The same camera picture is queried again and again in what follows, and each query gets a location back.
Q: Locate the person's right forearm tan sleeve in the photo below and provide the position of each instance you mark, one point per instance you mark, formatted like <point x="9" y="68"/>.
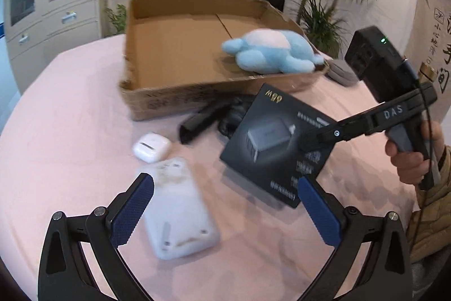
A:
<point x="435" y="216"/>

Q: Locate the black charger package box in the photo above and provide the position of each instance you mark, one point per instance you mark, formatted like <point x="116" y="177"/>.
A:
<point x="267" y="131"/>

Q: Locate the white earbuds case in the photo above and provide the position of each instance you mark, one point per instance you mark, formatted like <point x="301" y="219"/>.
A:
<point x="151" y="147"/>

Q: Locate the person's right hand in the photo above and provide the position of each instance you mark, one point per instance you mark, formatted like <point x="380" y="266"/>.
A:
<point x="407" y="167"/>

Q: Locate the beige wall scroll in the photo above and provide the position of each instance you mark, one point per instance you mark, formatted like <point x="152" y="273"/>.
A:
<point x="433" y="15"/>

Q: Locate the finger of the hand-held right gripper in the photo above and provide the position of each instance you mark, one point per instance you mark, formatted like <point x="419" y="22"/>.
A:
<point x="336" y="134"/>

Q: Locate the black rounded object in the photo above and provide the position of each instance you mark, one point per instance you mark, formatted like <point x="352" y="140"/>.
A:
<point x="234" y="116"/>

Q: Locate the white plastic device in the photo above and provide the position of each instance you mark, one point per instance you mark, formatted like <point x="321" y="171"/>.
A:
<point x="179" y="209"/>

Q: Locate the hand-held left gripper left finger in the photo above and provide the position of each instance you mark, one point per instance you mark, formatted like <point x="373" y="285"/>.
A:
<point x="134" y="209"/>

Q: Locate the grey pouch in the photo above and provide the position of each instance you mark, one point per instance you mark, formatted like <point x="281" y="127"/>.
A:
<point x="341" y="71"/>

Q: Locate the shallow cardboard box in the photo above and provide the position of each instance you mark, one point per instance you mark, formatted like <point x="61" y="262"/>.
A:
<point x="169" y="47"/>

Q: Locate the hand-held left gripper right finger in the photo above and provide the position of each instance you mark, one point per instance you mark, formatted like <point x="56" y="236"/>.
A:
<point x="317" y="213"/>

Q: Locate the black curved plastic channel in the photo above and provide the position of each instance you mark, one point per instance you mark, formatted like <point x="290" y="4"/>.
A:
<point x="201" y="121"/>

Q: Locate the blue plush toy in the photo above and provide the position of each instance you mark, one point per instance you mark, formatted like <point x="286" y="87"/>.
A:
<point x="267" y="47"/>

